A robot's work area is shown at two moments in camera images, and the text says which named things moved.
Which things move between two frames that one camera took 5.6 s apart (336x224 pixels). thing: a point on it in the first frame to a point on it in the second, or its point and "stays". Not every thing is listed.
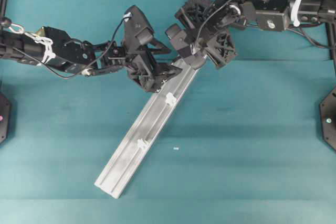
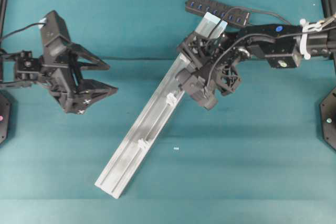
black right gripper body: x=206 y=21 to x=213 y=70
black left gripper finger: x=160 y=73 to x=88 y=91
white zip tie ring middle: x=170 y=99 stays
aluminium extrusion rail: x=140 y=140 stays
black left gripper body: x=141 y=61 to x=57 y=67
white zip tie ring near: x=142 y=144 stays
